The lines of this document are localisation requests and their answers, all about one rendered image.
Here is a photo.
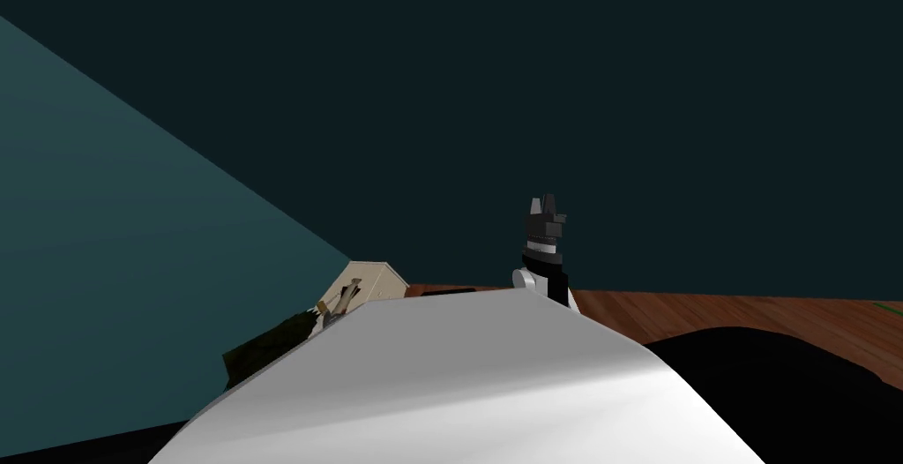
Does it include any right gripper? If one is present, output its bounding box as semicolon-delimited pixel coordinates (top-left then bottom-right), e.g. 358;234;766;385
522;193;569;244

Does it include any dark green mottled block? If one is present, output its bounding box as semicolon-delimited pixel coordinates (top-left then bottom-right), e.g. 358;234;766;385
221;308;320;392

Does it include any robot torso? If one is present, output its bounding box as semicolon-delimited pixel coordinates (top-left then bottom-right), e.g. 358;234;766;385
147;285;767;464

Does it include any beige cabinet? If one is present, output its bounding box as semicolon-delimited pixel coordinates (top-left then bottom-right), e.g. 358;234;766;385
310;260;411;333

